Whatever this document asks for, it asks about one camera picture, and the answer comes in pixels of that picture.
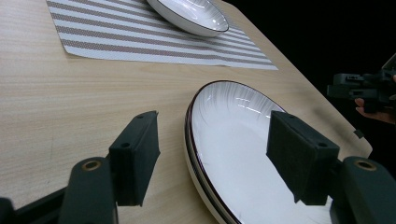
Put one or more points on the white plate with dark rim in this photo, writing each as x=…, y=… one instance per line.
x=236, y=149
x=199, y=186
x=193, y=14

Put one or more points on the grey table edge bracket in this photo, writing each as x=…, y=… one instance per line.
x=358, y=133

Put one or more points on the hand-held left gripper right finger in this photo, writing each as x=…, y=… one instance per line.
x=299, y=155

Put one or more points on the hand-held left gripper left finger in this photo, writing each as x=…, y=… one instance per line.
x=137, y=155

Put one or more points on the grey white striped placemat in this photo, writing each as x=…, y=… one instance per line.
x=130, y=40

